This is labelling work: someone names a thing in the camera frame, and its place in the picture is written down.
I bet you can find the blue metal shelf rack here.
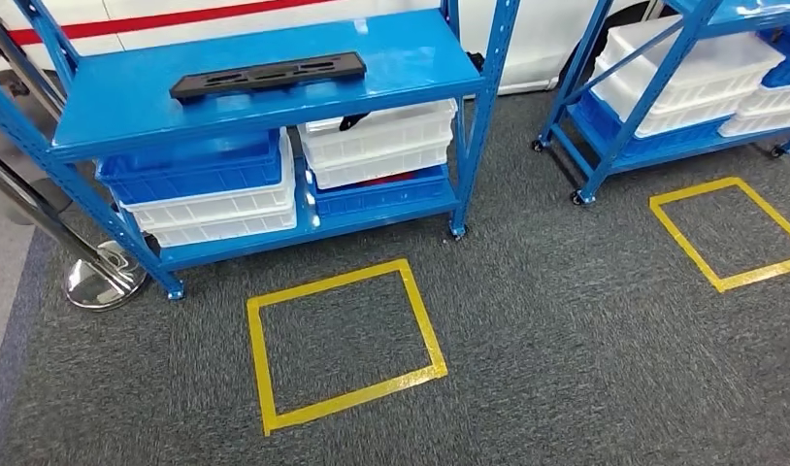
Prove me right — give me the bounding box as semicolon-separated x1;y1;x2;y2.
0;0;521;302
531;0;790;207

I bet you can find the black plastic panel part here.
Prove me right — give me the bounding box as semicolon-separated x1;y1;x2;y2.
169;50;369;102

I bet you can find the red item in crate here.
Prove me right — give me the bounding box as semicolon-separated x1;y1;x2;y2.
359;170;423;187

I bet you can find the white plastic crate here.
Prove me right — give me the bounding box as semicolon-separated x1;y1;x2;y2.
718;80;790;138
590;16;786;140
147;207;299;249
118;127;298;233
297;98;459;170
308;140;451;191

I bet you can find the white car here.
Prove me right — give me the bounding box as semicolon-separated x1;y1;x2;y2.
0;0;667;96

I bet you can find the red barrier belt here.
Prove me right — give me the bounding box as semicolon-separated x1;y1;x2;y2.
0;0;335;59

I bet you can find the chrome stanchion post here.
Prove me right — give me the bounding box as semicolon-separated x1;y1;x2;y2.
0;16;150;312

